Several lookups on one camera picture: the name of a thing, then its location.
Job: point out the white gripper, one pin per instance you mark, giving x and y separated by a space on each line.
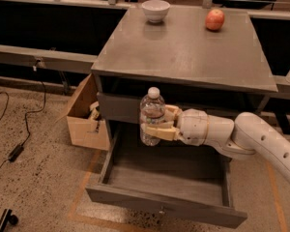
193 125

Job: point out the clear plastic water bottle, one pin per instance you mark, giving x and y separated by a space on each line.
152 108

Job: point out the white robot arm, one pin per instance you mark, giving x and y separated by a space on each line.
238 139

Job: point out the open grey middle drawer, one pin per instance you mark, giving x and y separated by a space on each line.
171 179

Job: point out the grey top drawer with knob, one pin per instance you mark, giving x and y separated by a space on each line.
119 108

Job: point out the grey wooden drawer cabinet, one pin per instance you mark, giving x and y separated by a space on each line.
193 67

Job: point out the crumpled items in box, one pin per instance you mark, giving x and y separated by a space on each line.
95 114

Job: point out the cardboard box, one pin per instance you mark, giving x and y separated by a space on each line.
84 131

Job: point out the red apple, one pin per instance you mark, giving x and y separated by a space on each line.
214 19

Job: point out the white ceramic bowl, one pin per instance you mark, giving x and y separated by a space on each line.
155 10

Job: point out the black caster wheel base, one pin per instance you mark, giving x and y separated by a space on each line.
7 217

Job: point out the black power adapter with cable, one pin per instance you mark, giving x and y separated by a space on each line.
18 149

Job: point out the grey metal rail beam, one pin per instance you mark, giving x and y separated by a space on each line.
46 59

